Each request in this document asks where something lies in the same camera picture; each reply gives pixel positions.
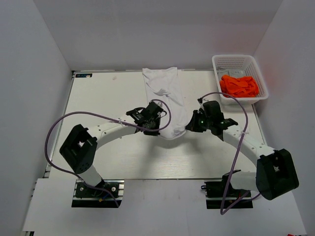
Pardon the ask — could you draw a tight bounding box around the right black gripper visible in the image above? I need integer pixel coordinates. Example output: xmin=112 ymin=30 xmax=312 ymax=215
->
xmin=186 ymin=110 xmax=213 ymax=133

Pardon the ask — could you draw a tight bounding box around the white t shirt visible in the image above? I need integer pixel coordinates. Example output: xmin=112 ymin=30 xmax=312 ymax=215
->
xmin=142 ymin=67 xmax=189 ymax=140

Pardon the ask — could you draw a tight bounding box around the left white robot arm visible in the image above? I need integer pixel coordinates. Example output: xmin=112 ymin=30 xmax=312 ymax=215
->
xmin=60 ymin=102 xmax=166 ymax=196

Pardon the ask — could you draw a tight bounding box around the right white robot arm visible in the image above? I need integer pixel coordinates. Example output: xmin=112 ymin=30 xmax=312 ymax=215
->
xmin=186 ymin=101 xmax=299 ymax=200

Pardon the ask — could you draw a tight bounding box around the orange t shirt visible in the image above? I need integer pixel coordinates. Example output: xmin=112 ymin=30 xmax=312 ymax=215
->
xmin=220 ymin=75 xmax=259 ymax=98

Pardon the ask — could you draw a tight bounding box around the grey cloth in basket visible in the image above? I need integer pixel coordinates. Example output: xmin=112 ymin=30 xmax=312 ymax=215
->
xmin=217 ymin=68 xmax=246 ymax=80

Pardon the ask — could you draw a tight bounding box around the white plastic basket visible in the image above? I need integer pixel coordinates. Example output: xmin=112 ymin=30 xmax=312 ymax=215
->
xmin=212 ymin=55 xmax=269 ymax=105

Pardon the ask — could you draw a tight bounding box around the blue label sticker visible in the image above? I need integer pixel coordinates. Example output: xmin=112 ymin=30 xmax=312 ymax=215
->
xmin=75 ymin=73 xmax=93 ymax=78

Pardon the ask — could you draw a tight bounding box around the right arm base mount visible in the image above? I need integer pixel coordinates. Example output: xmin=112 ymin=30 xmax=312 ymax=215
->
xmin=199 ymin=169 xmax=254 ymax=210

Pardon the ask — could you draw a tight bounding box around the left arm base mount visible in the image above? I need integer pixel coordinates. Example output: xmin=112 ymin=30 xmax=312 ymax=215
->
xmin=71 ymin=180 xmax=125 ymax=208

